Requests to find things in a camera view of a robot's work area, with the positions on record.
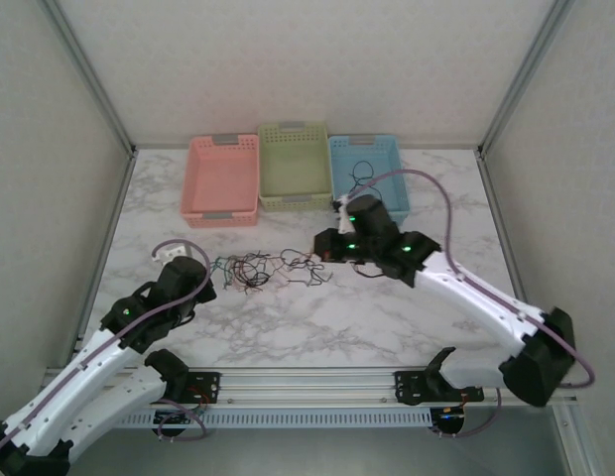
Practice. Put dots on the green plastic basket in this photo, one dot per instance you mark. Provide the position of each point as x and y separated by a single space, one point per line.
295 163

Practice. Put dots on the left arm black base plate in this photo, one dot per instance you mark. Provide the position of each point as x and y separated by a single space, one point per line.
208 384

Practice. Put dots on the aluminium lower frame bar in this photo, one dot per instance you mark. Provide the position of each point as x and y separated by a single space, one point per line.
570 441

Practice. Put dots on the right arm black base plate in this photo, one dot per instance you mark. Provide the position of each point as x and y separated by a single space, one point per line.
411 387

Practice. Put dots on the blue plastic basket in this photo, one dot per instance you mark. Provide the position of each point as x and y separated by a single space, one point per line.
387 154

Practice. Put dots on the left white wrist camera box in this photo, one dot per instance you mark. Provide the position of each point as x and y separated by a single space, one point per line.
171 252

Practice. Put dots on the aluminium mounting rail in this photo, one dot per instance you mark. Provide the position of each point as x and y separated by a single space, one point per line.
307 387

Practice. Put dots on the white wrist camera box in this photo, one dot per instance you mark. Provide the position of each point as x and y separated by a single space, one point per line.
171 252
344 220

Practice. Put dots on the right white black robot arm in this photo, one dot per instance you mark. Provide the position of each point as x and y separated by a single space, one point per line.
476 302

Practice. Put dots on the pink plastic basket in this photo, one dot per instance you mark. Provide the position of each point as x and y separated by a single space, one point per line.
220 173

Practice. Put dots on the small controller board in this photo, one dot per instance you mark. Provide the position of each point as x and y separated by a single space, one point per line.
176 419
449 419

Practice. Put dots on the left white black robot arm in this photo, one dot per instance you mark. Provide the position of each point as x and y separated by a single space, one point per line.
89 396

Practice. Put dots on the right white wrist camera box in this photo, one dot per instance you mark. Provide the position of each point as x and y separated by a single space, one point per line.
344 220

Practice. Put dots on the aluminium corner post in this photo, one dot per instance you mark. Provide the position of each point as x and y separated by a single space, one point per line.
523 79
96 79

